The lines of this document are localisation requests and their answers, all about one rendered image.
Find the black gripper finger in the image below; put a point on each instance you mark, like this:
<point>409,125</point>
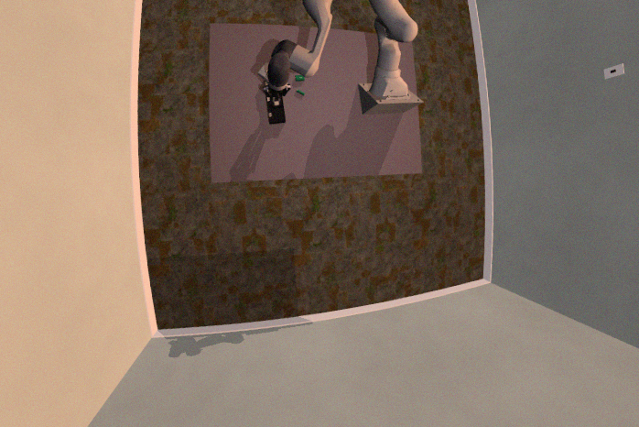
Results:
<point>285,92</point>
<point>268,93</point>

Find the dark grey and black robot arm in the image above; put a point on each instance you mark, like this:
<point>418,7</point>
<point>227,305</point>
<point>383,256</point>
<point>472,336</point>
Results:
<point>392,24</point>

